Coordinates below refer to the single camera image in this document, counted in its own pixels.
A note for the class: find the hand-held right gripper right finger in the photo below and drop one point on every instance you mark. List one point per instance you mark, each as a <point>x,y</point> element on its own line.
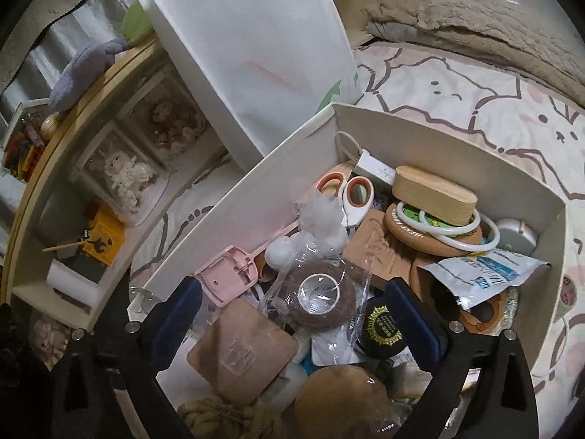
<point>416,324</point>

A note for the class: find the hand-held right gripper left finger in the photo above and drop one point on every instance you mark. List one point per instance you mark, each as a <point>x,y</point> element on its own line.
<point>176,324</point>

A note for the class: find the black round tin gold label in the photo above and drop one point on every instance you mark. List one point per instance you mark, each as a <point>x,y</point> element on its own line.
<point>381,329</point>

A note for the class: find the pink hole punch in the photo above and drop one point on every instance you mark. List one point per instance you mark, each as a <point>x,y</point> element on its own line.
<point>224,274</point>

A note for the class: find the wooden oval box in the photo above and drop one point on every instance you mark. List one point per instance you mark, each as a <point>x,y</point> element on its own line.
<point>434,192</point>

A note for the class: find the white cardboard box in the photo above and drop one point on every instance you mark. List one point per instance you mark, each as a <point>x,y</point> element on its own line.
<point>457,160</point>

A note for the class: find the clear plastic hook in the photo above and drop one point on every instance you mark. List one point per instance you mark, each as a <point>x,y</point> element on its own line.
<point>144,304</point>

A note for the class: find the brown square board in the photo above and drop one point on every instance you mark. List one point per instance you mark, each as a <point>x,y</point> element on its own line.
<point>242,356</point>

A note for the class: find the clear plastic bag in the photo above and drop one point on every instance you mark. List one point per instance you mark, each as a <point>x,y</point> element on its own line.
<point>361,274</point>

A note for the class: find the white blue foil packet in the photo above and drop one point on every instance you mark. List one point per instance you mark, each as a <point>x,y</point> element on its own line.
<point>484,276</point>

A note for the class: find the green print cork coaster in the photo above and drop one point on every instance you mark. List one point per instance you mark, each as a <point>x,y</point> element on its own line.
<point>411,233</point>

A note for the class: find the plain round cork coaster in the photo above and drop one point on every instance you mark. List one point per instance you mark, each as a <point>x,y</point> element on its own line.
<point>342,402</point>

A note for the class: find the yellow box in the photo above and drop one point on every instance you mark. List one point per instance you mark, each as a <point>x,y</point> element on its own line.
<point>105,238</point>

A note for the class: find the white foam block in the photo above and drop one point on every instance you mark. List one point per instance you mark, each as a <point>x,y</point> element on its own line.
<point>68,283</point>

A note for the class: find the brown tape roll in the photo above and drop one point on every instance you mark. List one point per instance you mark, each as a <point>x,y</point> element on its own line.
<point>297,306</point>

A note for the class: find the bag of beige pieces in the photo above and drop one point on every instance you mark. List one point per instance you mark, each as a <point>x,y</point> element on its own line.
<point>48,340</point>

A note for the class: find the wooden stick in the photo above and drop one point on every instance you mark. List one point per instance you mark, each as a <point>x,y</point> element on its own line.
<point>64,247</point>

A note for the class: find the white knotted plastic bag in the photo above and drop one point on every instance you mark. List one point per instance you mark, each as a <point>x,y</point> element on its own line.
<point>315,224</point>

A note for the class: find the orange white scissors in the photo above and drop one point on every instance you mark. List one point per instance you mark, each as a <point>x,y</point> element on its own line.
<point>359,194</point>

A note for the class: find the clear doll display case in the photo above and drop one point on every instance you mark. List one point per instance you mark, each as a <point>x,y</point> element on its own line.
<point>123,173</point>
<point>169,119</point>

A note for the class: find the small teal white box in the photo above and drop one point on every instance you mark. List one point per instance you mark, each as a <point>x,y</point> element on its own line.
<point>377,169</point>

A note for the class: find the wooden shelf unit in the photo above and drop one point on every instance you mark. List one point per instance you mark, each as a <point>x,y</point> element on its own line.
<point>50,219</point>

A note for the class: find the oval wooden board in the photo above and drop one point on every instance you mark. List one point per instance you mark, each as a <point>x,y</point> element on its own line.
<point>342,169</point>

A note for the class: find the bunny print bedsheet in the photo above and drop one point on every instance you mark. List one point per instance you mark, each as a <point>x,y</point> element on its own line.
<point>457,100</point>

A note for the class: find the wooden ball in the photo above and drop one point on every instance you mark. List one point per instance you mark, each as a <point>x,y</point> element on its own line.
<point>51,125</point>

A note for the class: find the purple plush toy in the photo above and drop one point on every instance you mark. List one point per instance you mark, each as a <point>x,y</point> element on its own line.
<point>87,73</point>

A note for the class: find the white paper bag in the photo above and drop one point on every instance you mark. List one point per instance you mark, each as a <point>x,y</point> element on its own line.
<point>251,55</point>

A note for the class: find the grey cloth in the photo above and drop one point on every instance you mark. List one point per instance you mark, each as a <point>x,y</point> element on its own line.
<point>393,32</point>

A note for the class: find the grey curtain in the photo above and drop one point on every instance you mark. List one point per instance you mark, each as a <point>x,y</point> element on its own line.
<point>82,32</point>

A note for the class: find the beige fluffy blanket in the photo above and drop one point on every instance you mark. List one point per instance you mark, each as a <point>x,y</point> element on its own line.
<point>397,13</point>

